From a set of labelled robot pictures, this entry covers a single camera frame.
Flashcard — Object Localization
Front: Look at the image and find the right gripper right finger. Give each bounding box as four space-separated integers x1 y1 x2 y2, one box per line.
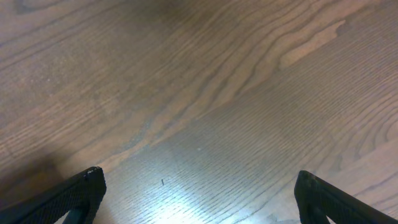
294 170 397 224

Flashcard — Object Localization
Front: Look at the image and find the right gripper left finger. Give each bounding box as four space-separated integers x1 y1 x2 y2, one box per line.
1 167 106 224

